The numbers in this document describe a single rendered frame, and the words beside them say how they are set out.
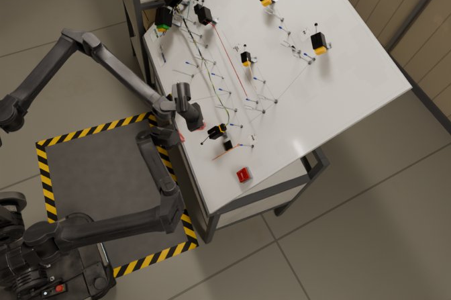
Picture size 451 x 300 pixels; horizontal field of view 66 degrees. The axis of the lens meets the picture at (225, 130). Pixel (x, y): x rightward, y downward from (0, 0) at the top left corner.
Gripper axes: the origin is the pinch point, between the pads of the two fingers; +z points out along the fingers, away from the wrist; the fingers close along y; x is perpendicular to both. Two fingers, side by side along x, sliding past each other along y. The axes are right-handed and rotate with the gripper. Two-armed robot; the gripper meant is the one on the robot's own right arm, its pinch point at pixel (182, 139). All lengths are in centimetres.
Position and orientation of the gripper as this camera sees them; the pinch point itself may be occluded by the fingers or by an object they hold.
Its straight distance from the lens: 157.9
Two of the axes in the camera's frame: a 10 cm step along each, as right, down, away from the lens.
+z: 5.1, 1.7, 8.4
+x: -8.1, 4.3, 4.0
